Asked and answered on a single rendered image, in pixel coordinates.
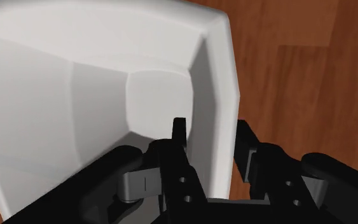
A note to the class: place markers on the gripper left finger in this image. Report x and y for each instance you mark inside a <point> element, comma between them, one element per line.
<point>110,186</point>

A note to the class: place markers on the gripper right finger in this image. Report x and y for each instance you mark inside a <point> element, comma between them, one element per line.
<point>290,180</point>

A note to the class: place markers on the white square bowl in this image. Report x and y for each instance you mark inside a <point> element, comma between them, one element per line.
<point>88,102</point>

